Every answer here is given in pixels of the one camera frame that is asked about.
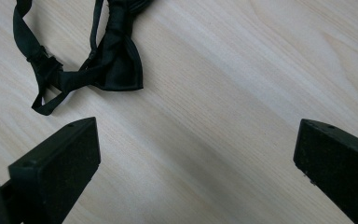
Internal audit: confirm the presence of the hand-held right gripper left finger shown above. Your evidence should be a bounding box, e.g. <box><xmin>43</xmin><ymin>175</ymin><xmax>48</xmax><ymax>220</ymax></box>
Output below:
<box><xmin>0</xmin><ymin>117</ymin><xmax>102</xmax><ymax>224</ymax></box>

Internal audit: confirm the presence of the black bow tie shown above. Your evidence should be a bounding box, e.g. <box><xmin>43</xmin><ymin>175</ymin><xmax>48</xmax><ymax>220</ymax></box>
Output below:
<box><xmin>12</xmin><ymin>0</ymin><xmax>153</xmax><ymax>117</ymax></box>

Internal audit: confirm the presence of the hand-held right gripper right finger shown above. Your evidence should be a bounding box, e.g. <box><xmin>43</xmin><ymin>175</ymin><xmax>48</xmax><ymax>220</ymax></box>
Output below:
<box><xmin>293</xmin><ymin>119</ymin><xmax>358</xmax><ymax>224</ymax></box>

